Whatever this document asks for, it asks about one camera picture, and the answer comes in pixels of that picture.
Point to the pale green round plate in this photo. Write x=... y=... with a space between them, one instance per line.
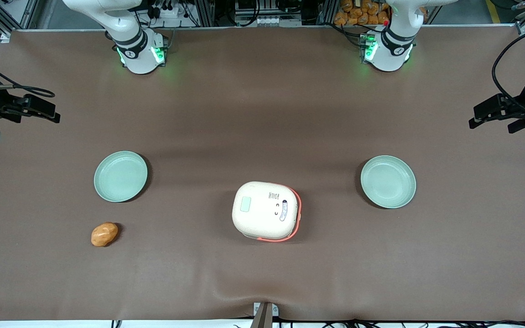
x=388 y=182
x=120 y=176

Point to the bag of orange bread rolls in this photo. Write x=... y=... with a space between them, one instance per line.
x=358 y=11

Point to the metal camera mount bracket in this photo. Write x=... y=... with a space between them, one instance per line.
x=265 y=315

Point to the white power strip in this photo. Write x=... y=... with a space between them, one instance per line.
x=169 y=11

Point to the brown table cloth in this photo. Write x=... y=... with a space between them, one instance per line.
x=262 y=114

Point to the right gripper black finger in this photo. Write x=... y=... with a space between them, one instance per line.
x=39 y=116
x=39 y=104

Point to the orange potato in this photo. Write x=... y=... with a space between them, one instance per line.
x=104 y=234

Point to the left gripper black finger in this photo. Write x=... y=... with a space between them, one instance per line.
x=497 y=105
x=517 y=122

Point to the cream rice cooker orange trim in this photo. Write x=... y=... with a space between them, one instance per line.
x=262 y=214

